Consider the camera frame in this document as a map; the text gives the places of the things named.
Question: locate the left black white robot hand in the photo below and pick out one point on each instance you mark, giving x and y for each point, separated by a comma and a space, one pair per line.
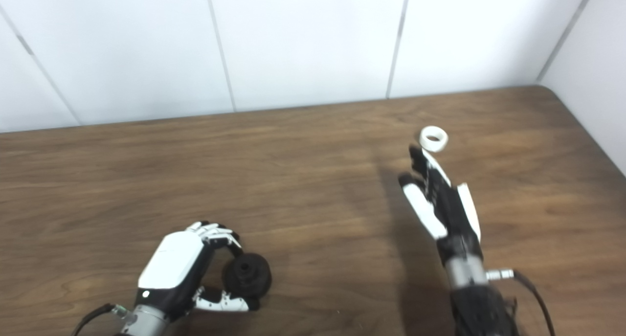
171, 262

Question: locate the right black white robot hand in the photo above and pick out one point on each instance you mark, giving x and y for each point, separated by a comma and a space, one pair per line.
452, 213

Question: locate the round black plastic part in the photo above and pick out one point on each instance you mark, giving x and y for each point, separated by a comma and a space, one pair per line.
249, 276

